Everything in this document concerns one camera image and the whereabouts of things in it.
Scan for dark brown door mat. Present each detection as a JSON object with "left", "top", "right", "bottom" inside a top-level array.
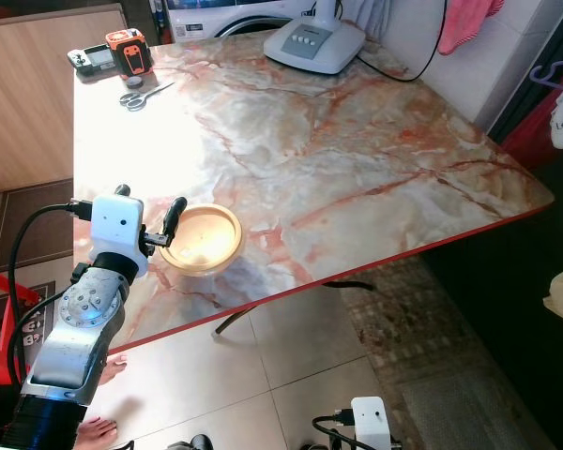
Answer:
[{"left": 0, "top": 177, "right": 82, "bottom": 274}]

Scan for dark metal table leg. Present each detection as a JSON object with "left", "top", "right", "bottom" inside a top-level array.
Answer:
[
  {"left": 323, "top": 278, "right": 377, "bottom": 293},
  {"left": 214, "top": 312, "right": 242, "bottom": 337}
]

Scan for light wooden cabinet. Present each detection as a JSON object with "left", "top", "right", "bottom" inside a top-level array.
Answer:
[{"left": 0, "top": 4, "right": 129, "bottom": 197}]

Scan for person's bare foot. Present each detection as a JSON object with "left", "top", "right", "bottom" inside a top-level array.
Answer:
[
  {"left": 79, "top": 416, "right": 121, "bottom": 444},
  {"left": 100, "top": 353, "right": 129, "bottom": 379}
]

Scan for white handheld device with screen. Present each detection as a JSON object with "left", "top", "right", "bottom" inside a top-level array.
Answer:
[{"left": 67, "top": 48, "right": 116, "bottom": 73}]

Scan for orange black handheld device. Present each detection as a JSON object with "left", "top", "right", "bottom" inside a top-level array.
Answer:
[{"left": 104, "top": 28, "right": 154, "bottom": 82}]

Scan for white power strip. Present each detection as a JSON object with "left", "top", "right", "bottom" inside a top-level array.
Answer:
[{"left": 26, "top": 281, "right": 56, "bottom": 344}]

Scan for red metal rack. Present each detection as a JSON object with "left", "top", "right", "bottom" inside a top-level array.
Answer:
[{"left": 0, "top": 266, "right": 40, "bottom": 386}]

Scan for white washing machine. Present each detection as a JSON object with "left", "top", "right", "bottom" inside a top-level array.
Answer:
[{"left": 161, "top": 0, "right": 321, "bottom": 40}]

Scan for white desk lamp base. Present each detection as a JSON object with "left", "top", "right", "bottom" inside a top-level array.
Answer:
[{"left": 262, "top": 0, "right": 368, "bottom": 75}]

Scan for patterned grey floor rug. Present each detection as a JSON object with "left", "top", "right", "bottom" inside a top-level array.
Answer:
[{"left": 336, "top": 257, "right": 556, "bottom": 450}]

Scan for pink hanging cloth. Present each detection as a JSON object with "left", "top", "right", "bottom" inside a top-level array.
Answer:
[{"left": 437, "top": 0, "right": 506, "bottom": 56}]

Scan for purple clothes hanger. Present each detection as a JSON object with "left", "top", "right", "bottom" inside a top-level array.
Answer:
[{"left": 529, "top": 64, "right": 563, "bottom": 96}]

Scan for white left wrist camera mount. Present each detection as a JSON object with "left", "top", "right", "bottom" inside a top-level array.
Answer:
[{"left": 88, "top": 193, "right": 148, "bottom": 278}]

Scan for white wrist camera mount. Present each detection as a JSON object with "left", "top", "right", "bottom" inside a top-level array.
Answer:
[
  {"left": 349, "top": 396, "right": 394, "bottom": 450},
  {"left": 88, "top": 193, "right": 148, "bottom": 278}
]

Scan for grey handled scissors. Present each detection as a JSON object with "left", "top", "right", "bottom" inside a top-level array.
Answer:
[{"left": 118, "top": 81, "right": 177, "bottom": 113}]

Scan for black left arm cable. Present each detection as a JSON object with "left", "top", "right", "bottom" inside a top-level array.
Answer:
[{"left": 6, "top": 198, "right": 97, "bottom": 381}]

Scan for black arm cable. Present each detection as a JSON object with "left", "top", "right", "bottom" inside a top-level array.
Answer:
[
  {"left": 6, "top": 198, "right": 97, "bottom": 381},
  {"left": 312, "top": 409, "right": 358, "bottom": 450}
]

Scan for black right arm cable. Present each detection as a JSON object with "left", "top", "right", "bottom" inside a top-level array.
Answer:
[{"left": 312, "top": 409, "right": 358, "bottom": 450}]

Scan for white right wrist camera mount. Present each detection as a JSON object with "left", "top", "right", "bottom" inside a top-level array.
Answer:
[{"left": 349, "top": 396, "right": 394, "bottom": 450}]

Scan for black lamp power cable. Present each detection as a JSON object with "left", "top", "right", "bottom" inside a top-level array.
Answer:
[{"left": 355, "top": 0, "right": 458, "bottom": 82}]

